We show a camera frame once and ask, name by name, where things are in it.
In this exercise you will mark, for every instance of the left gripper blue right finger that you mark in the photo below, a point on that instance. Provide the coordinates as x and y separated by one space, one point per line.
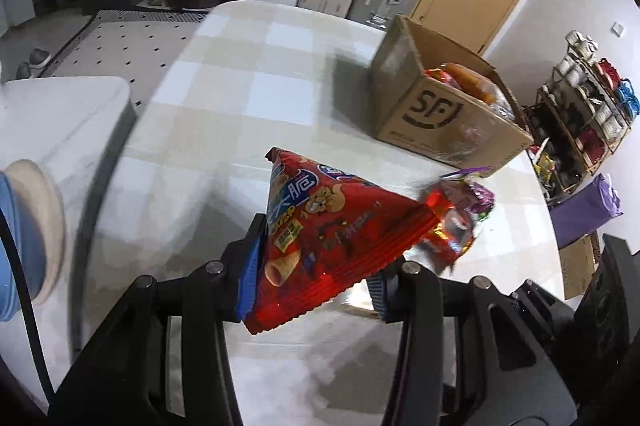
383 291

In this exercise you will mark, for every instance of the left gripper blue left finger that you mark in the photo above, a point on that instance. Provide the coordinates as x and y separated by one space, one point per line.
251 248

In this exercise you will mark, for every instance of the red cone snack bag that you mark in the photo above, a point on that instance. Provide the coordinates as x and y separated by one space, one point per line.
326 230

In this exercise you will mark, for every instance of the red chocolate pie packet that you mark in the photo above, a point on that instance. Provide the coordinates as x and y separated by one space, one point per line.
453 233

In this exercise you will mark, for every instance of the purple grape candy bag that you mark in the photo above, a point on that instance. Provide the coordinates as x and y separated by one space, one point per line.
464 190

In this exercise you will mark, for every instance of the checked tablecloth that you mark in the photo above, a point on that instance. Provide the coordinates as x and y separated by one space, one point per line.
167 347

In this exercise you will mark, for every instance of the SF cardboard box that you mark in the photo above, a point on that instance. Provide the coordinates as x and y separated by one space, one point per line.
430 118

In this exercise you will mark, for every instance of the purple gift bag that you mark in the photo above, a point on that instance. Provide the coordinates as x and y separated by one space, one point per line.
585 211

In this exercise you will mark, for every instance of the orange bread packet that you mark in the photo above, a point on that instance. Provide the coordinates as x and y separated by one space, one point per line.
470 82

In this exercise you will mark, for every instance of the white side table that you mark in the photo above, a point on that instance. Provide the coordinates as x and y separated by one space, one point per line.
63 124

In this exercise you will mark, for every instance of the blue bowl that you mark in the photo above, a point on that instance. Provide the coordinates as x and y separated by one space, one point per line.
29 246

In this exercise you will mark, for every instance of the grey dotted rug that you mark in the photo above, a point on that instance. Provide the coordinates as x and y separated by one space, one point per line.
138 46

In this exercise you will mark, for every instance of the shoe rack with shoes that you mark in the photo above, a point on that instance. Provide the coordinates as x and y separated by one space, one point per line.
580 117

